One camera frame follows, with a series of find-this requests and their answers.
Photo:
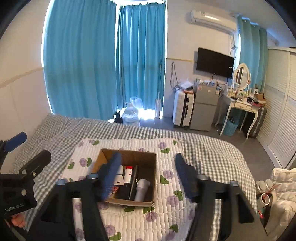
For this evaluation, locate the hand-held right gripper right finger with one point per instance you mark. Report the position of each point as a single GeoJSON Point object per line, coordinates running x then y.
{"type": "Point", "coordinates": [182, 176]}

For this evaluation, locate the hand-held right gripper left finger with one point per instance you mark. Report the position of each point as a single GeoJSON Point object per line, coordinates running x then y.
{"type": "Point", "coordinates": [111, 176]}

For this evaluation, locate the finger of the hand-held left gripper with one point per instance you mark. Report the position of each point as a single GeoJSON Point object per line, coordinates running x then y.
{"type": "Point", "coordinates": [37, 160]}
{"type": "Point", "coordinates": [16, 141]}

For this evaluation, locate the white box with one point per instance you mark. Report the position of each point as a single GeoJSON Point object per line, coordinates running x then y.
{"type": "Point", "coordinates": [119, 180]}

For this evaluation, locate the red flat pack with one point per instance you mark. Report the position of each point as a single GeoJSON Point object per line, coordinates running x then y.
{"type": "Point", "coordinates": [115, 190]}

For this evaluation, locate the red and white bottle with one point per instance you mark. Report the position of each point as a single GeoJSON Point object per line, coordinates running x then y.
{"type": "Point", "coordinates": [129, 175]}

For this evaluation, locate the black cylinder bottle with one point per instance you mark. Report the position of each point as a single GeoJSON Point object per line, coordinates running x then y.
{"type": "Point", "coordinates": [134, 183]}

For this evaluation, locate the brown cardboard box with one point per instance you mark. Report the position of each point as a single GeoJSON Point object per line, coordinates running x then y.
{"type": "Point", "coordinates": [150, 176]}

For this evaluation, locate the white plastic cup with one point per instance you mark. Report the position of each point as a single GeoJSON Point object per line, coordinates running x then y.
{"type": "Point", "coordinates": [141, 191]}

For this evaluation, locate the person's left hand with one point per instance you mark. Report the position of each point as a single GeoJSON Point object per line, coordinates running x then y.
{"type": "Point", "coordinates": [18, 221]}

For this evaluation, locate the clear water jug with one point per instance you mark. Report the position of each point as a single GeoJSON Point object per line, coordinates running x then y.
{"type": "Point", "coordinates": [130, 114]}

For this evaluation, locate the white suitcase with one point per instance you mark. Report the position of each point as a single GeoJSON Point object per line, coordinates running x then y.
{"type": "Point", "coordinates": [183, 109]}

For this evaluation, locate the blue basket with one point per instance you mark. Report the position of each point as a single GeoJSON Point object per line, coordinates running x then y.
{"type": "Point", "coordinates": [230, 127]}

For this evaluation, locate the silver small fridge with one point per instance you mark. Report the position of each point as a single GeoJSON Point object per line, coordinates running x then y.
{"type": "Point", "coordinates": [204, 109]}

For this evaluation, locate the white cups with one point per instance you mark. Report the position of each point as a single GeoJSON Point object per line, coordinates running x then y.
{"type": "Point", "coordinates": [263, 185]}

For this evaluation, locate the paper cup with red straw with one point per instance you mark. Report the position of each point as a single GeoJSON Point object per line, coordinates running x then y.
{"type": "Point", "coordinates": [266, 199]}

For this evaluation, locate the crumpled plastic bag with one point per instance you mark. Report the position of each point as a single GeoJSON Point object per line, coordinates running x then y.
{"type": "Point", "coordinates": [186, 85]}

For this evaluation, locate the white dressing table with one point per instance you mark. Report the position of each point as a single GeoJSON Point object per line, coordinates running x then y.
{"type": "Point", "coordinates": [240, 105]}

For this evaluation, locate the dark suitcase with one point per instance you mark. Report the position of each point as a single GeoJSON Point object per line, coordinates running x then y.
{"type": "Point", "coordinates": [257, 122]}

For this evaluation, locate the white padded jacket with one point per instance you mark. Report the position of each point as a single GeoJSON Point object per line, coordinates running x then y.
{"type": "Point", "coordinates": [284, 201]}

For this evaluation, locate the wide blue curtain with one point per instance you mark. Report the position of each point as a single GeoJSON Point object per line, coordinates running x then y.
{"type": "Point", "coordinates": [81, 58]}

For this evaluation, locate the white oval mirror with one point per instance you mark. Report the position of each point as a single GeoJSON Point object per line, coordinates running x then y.
{"type": "Point", "coordinates": [241, 76]}

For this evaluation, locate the white louvered wardrobe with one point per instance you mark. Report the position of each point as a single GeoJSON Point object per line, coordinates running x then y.
{"type": "Point", "coordinates": [279, 111]}

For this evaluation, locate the blue curtain panel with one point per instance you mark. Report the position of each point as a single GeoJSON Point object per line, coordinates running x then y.
{"type": "Point", "coordinates": [141, 58]}

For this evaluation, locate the narrow blue curtain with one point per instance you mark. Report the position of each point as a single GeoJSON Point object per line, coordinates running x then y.
{"type": "Point", "coordinates": [253, 55]}

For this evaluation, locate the white air conditioner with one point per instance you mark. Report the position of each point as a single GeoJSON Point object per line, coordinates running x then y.
{"type": "Point", "coordinates": [211, 20]}

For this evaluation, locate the black wall television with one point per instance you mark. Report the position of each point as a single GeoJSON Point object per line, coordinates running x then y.
{"type": "Point", "coordinates": [215, 62]}

